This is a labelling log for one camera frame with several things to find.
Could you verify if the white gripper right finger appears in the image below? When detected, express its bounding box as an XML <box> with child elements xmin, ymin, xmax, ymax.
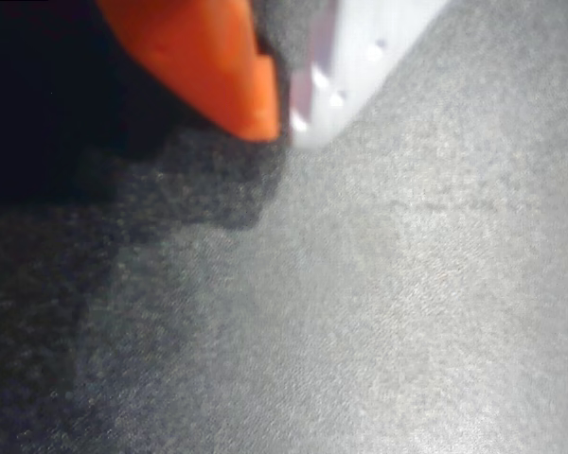
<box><xmin>287</xmin><ymin>0</ymin><xmax>452</xmax><ymax>149</ymax></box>

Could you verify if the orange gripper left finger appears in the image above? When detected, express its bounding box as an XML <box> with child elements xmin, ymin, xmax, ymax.
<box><xmin>97</xmin><ymin>0</ymin><xmax>284</xmax><ymax>144</ymax></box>

